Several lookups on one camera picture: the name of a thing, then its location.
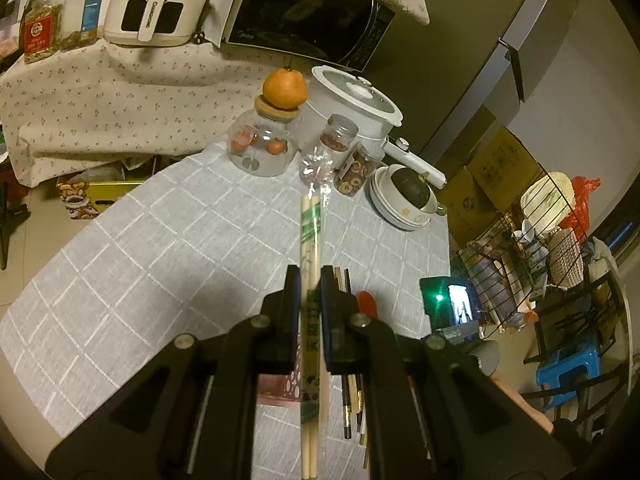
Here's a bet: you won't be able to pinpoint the woven basket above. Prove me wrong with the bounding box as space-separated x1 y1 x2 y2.
547 227 586 288

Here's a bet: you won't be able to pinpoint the floral cabinet cloth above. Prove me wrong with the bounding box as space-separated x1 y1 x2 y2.
0 40 311 186

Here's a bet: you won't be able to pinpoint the black wire rack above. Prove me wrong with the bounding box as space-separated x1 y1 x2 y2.
450 170 631 401

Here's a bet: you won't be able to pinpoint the black microwave oven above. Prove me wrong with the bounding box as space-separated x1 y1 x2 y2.
220 0 397 73

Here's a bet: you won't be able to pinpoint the stack of white bowls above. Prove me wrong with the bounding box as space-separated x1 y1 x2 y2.
369 162 441 232

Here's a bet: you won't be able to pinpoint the glass jar with cork lid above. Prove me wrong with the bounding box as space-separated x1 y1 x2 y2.
227 96 305 177

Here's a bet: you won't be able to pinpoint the pale cabbage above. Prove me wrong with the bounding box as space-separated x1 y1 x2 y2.
520 172 573 226

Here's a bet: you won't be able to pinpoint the white electric cooking pot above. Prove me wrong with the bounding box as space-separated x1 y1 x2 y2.
295 65 447 191

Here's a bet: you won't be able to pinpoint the disposable bamboo chopsticks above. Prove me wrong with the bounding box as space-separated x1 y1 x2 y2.
298 152 335 480

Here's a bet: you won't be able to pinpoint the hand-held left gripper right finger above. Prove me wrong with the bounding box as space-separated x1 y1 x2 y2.
320 265 575 480

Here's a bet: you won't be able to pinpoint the orange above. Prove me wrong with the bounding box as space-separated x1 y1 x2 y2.
262 67 308 110

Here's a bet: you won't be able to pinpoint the light brown chopstick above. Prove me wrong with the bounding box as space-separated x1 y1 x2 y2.
342 267 359 418

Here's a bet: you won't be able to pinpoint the yellow printed box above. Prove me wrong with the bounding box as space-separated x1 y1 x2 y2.
56 177 146 221

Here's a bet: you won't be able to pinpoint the red plastic bag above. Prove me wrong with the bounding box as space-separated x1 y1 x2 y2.
557 176 601 233

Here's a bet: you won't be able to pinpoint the grey refrigerator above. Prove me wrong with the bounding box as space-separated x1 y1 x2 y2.
380 0 581 161

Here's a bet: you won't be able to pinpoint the blue plastic stool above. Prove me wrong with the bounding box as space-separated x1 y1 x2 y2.
535 342 608 413

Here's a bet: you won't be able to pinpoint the large cardboard box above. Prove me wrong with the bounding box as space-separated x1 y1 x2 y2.
465 125 543 211

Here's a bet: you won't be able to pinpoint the dark green squash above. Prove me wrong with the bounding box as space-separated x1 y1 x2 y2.
389 166 434 209

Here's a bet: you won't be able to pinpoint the clear container with blue label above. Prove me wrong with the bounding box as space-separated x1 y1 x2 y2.
60 0 107 51

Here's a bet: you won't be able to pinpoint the small cardboard box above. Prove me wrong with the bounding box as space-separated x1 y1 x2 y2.
437 165 496 233

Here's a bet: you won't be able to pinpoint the glass jar with red label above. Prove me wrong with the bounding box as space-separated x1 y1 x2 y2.
22 0 66 64

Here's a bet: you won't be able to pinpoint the red spoon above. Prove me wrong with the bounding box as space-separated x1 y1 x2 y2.
356 290 378 318

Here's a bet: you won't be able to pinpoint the person's right forearm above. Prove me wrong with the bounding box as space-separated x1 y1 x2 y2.
492 377 556 436

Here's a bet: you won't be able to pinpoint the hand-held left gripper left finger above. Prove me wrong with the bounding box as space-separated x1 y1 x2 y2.
44 264 303 480

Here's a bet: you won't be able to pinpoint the red patterned chopstick holder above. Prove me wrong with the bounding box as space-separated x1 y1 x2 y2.
257 374 302 408

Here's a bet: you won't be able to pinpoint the jar of red dried fruit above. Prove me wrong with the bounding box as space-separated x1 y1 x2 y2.
312 114 360 181

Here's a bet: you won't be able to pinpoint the jar of dried ring slices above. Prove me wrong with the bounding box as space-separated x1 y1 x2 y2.
332 142 380 196

